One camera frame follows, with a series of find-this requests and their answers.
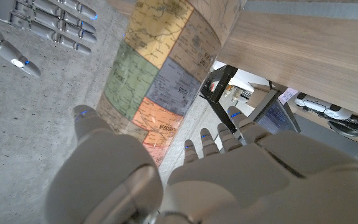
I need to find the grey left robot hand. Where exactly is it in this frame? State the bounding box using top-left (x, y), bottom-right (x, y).
top-left (44, 105), bottom-right (358, 224)

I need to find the rolled map tube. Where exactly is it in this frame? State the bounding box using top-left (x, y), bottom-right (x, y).
top-left (96, 0), bottom-right (248, 167)

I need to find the black computer monitor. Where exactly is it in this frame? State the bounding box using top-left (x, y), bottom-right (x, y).
top-left (249, 90), bottom-right (301, 134)

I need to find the white game controller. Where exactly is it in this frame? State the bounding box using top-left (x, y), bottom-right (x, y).
top-left (294, 92), bottom-right (354, 121)

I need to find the pink sticky note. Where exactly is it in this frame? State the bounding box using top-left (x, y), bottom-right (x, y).
top-left (278, 88), bottom-right (300, 105)

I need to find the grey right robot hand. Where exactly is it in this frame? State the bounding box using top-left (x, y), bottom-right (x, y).
top-left (0, 0), bottom-right (98, 78)

